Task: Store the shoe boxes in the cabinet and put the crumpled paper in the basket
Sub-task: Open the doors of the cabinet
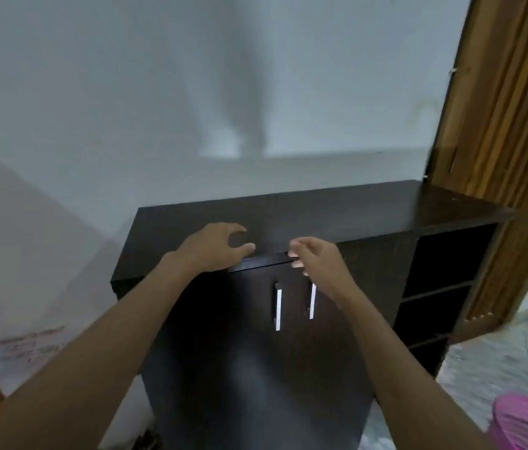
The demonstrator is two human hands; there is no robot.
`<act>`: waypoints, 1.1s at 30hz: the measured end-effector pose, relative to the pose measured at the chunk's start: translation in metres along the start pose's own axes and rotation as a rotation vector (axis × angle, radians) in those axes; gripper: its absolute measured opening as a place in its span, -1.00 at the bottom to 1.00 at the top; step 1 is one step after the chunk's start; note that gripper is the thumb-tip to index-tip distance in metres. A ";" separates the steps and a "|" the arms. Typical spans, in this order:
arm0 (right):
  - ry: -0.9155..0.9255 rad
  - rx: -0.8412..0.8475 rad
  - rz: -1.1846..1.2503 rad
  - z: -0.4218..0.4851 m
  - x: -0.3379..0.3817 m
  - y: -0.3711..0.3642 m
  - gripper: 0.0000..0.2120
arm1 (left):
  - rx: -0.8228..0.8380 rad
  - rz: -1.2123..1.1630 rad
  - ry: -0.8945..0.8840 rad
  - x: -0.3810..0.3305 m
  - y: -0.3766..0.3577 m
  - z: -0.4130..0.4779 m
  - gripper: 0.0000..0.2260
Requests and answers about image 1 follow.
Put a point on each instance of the brown wooden room door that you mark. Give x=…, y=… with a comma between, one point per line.
x=493, y=112

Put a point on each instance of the person's right forearm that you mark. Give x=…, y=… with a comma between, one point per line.
x=400, y=384

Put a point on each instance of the dark wooden cabinet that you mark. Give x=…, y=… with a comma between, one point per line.
x=339, y=210

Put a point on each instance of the pink plastic waste basket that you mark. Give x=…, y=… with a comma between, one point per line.
x=526, y=426

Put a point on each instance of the white sheet with red print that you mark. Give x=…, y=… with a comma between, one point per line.
x=34, y=276

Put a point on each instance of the person's right hand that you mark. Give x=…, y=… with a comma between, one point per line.
x=325, y=267

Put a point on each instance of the person's left forearm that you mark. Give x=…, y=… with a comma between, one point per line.
x=81, y=370

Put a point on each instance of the person's left hand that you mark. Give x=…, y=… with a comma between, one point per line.
x=208, y=250

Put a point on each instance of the dark wooden cabinet door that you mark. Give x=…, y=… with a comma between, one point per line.
x=381, y=271
x=208, y=346

